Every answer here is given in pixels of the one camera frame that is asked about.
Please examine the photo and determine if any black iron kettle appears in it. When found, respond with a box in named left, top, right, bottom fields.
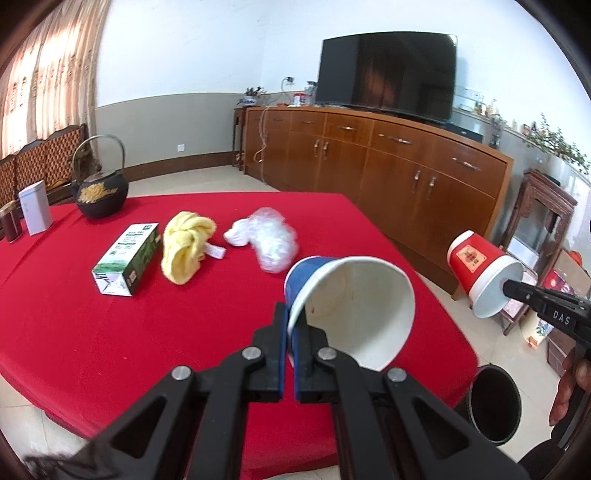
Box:
left=71, top=135, right=130, bottom=219

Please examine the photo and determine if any red and white paper cup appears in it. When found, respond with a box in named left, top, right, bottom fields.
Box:
left=446, top=230, right=526, bottom=319

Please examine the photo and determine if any beige patterned curtain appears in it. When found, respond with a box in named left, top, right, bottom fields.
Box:
left=0, top=0, right=112, bottom=160

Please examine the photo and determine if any cardboard box with red packs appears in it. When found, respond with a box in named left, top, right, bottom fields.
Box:
left=538, top=248, right=591, bottom=301

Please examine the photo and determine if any white tin box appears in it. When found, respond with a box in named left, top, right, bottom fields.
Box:
left=17, top=181, right=54, bottom=236

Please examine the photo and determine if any black set-top box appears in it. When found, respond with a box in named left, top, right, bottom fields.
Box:
left=444, top=123, right=485, bottom=140

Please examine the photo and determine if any small potted plant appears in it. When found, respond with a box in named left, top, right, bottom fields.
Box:
left=238, top=85, right=269, bottom=108

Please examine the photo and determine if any blue paper cup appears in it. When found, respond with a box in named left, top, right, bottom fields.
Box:
left=283, top=255, right=416, bottom=372

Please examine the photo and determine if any clear plastic bag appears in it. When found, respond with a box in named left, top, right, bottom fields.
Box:
left=224, top=207, right=297, bottom=274

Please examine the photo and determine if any vase with dried flowers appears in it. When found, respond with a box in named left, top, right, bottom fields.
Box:
left=488, top=114, right=505, bottom=149

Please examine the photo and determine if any red tablecloth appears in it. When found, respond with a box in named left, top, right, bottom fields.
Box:
left=0, top=191, right=479, bottom=478

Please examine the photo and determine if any row of small bottles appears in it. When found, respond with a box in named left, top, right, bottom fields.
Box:
left=461, top=89, right=505, bottom=116

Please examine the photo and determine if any green and white carton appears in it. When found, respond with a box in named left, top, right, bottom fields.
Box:
left=91, top=223, right=161, bottom=296

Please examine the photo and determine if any person's right hand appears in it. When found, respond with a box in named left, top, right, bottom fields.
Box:
left=549, top=346, right=591, bottom=428

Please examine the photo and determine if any wooden lattice bench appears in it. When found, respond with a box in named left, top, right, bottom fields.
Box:
left=0, top=124, right=90, bottom=209

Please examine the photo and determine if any black trash bin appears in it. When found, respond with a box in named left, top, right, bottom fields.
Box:
left=467, top=364, right=523, bottom=445

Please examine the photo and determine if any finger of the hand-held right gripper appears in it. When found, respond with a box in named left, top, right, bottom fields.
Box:
left=502, top=278, right=549, bottom=308

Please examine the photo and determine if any wooden sideboard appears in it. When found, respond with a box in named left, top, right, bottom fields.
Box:
left=243, top=105, right=515, bottom=296

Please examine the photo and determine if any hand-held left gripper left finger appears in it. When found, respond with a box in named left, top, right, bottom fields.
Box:
left=88, top=302, right=289, bottom=480

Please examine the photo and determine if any carved wooden stand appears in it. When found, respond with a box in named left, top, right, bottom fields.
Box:
left=500, top=168, right=579, bottom=337

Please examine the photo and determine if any white vase with branches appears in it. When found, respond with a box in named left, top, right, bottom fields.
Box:
left=522, top=115, right=591, bottom=175

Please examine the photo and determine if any white charging cable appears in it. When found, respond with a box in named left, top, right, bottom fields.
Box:
left=255, top=80, right=289, bottom=183

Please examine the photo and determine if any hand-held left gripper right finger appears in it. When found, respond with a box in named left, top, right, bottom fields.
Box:
left=293, top=320, right=532, bottom=480

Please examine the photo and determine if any small dark side table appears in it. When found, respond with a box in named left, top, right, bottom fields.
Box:
left=232, top=107, right=248, bottom=172

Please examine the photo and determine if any yellow cloth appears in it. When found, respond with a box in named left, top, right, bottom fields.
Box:
left=161, top=211, right=226, bottom=285

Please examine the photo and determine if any black television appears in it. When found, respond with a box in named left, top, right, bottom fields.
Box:
left=315, top=32, right=458, bottom=124

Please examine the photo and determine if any dark red canister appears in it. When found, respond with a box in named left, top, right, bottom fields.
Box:
left=0, top=202, right=23, bottom=243

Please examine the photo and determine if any white floral bucket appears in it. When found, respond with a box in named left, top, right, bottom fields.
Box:
left=519, top=311, right=556, bottom=348

